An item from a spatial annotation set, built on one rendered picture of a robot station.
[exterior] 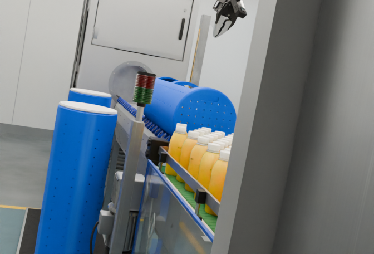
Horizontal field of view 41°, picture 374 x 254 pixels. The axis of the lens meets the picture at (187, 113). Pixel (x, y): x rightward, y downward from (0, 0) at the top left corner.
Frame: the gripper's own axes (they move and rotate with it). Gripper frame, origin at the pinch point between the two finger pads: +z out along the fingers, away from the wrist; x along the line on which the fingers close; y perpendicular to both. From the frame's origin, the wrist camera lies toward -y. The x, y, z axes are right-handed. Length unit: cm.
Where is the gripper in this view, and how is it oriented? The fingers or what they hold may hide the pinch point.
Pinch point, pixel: (216, 34)
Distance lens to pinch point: 202.9
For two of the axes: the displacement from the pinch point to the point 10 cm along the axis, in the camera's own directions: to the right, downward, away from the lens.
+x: -7.5, -3.4, -5.6
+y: -4.5, -3.6, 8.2
